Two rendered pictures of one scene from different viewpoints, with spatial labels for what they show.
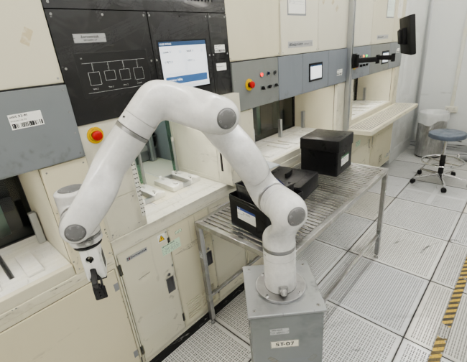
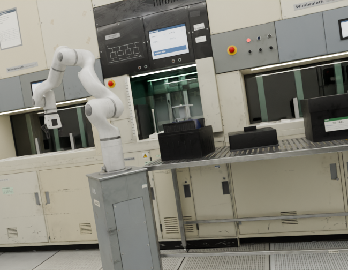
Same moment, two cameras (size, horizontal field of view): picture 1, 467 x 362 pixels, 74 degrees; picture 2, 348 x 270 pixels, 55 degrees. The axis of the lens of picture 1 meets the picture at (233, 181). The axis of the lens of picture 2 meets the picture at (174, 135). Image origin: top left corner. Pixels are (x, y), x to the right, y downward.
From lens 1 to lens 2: 2.12 m
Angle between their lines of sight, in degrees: 63
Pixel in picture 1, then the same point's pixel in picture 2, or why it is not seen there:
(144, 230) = (133, 145)
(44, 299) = (82, 160)
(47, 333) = (81, 179)
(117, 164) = (49, 79)
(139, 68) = (136, 47)
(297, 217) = (87, 110)
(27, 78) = not seen: hidden behind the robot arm
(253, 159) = (83, 78)
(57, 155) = not seen: hidden behind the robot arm
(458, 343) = not seen: outside the picture
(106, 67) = (119, 49)
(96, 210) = (36, 94)
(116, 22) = (125, 26)
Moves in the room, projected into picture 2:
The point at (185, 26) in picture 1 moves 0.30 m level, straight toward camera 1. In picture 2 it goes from (168, 18) to (132, 16)
